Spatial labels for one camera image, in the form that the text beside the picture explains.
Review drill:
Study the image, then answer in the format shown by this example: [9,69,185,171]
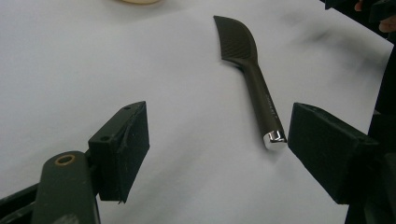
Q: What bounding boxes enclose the dark brown spatula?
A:
[213,15,288,152]

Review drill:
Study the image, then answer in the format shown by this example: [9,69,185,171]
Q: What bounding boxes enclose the beige ribbed utensil holder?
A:
[120,0,163,6]

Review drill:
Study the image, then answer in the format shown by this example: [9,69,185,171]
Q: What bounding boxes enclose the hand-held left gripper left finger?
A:
[88,101,150,203]

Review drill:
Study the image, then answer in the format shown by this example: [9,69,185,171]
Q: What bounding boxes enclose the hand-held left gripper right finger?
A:
[288,102,379,204]

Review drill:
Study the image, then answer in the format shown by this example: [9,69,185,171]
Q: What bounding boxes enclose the white table sheet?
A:
[0,0,395,224]

